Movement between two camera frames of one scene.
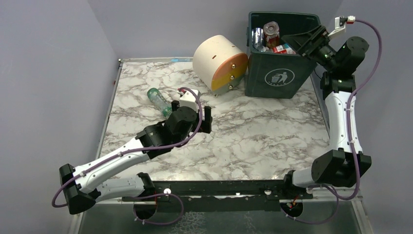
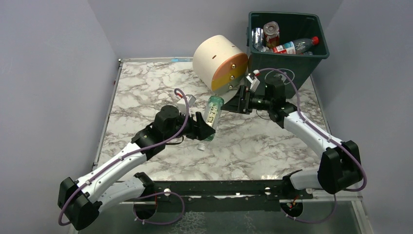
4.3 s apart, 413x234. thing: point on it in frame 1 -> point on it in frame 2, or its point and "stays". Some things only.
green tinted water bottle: x=161 y=104 -> x=214 y=105
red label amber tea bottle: x=271 y=30 stays
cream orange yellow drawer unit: x=218 y=64 stays
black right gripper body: x=314 y=41 -> x=243 y=99
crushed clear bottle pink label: x=257 y=39 stays
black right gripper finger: x=309 y=43 -> x=240 y=103
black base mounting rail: x=203 y=196 stays
